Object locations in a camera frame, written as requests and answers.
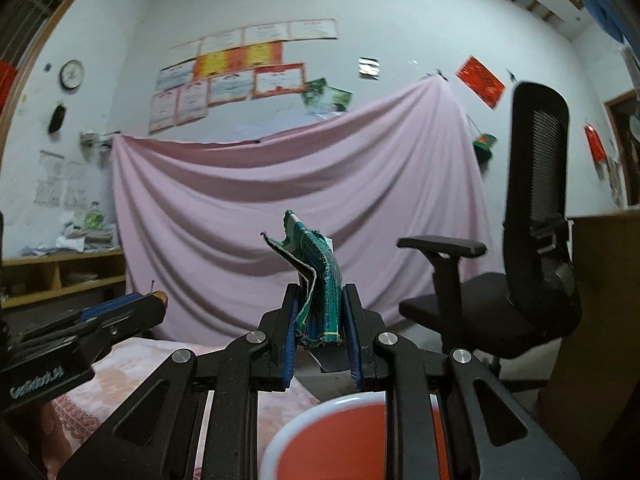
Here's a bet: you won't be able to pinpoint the red hanging ornament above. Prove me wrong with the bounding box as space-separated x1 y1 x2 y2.
584 121 607 163

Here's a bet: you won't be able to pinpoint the pink patterned tablecloth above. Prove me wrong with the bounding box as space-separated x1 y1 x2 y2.
50 337 321 480

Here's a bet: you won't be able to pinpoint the pink hanging sheet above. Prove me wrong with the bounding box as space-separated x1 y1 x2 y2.
111 77 503 348

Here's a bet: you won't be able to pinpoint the round wall clock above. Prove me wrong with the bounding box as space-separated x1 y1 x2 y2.
60 59 85 90

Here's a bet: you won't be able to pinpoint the red wall poster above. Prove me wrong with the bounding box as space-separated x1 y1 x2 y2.
456 56 506 109

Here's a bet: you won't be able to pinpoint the green hanging ornament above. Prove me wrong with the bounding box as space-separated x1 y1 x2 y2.
467 115 498 163

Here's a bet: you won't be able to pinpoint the green packet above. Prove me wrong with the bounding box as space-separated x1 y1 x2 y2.
261 210 346 348

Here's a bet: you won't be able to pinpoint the green wall pictures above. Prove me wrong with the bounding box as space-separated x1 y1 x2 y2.
302 78 353 117

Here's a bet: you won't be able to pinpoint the person's left forearm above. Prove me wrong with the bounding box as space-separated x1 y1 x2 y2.
0 400 88 480

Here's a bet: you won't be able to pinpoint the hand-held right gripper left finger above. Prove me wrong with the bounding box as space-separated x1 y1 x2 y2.
55 282 306 480

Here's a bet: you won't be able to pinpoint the white wall calendar sheets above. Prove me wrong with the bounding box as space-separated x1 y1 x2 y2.
34 150 101 208

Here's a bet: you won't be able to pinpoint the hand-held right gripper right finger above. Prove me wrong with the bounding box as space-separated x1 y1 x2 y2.
342 284 581 480

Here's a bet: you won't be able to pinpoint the wooden door frame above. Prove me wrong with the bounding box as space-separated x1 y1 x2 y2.
602 87 640 208

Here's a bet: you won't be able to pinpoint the blue cloth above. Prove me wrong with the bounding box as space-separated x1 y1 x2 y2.
570 0 633 41

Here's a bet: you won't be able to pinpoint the black hanging wall item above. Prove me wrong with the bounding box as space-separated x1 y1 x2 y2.
47 102 67 135

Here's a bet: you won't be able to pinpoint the orange bin with white rim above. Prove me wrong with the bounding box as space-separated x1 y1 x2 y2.
260 392 453 480

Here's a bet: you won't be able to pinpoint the pile of papers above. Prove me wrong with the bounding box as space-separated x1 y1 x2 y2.
20 202 121 256

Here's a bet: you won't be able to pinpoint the wooden desk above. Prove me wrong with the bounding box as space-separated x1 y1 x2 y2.
537 207 640 480

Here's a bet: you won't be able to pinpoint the group of wall certificates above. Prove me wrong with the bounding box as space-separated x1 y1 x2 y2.
148 18 340 135

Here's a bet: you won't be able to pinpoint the wooden shelf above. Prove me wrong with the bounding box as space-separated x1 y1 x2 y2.
0 247 127 311

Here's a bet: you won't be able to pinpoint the black office chair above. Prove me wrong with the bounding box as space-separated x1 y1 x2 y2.
396 80 583 393

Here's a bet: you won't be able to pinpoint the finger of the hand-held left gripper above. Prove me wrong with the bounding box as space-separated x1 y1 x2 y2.
10 293 157 347
74 302 169 362

